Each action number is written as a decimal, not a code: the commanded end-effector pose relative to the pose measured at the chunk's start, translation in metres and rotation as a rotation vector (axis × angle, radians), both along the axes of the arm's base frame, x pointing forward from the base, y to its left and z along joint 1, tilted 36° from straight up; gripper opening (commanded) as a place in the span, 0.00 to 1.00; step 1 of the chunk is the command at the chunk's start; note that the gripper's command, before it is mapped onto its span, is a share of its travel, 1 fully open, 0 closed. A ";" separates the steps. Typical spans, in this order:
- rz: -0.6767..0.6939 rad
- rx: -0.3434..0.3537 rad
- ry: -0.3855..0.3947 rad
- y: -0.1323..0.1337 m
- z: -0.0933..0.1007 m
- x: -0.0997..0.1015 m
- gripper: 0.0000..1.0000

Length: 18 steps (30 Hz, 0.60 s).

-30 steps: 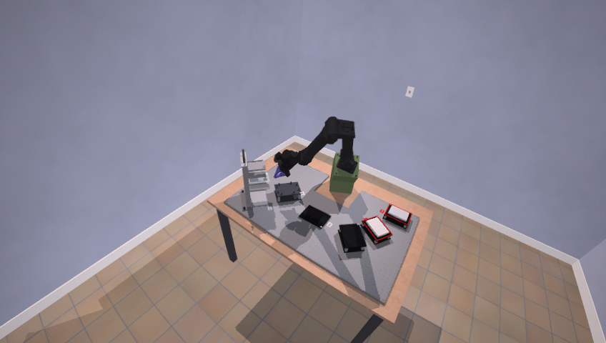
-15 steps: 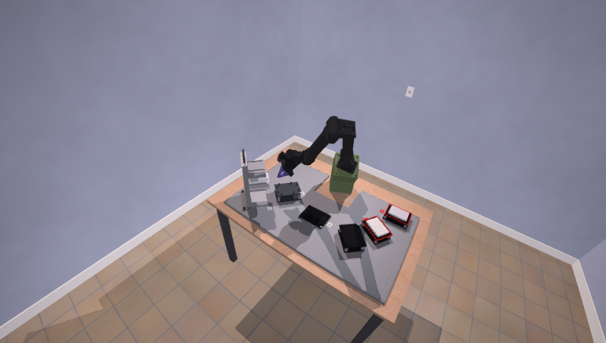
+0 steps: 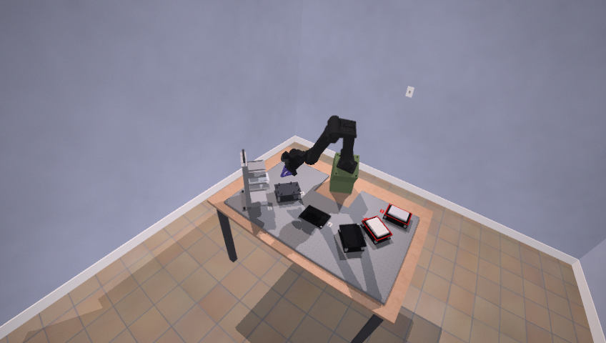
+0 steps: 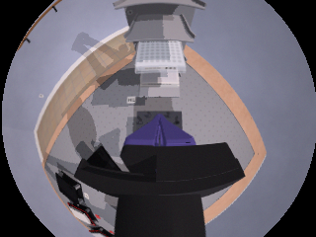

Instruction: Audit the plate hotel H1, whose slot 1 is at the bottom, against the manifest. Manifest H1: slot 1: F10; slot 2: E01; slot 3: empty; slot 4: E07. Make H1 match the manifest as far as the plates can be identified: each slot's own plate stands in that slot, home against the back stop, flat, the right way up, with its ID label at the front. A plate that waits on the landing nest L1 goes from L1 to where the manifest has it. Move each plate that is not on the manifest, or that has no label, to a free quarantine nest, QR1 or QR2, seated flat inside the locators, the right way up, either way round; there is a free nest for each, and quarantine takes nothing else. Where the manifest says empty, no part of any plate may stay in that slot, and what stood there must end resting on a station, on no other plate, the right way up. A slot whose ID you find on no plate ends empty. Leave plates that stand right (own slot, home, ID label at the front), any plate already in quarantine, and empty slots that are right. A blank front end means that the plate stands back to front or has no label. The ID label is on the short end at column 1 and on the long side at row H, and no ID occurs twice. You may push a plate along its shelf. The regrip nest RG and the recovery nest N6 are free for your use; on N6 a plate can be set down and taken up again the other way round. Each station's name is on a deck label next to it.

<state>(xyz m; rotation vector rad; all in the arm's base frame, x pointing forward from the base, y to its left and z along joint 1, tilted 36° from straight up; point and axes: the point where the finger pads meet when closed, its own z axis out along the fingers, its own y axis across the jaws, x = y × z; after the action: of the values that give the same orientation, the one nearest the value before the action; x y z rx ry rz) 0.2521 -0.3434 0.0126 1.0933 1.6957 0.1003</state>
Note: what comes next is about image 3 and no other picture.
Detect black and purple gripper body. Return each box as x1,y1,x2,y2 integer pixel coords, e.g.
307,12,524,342
285,162,301,176

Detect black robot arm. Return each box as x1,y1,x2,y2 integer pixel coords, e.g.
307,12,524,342
281,116,358,174

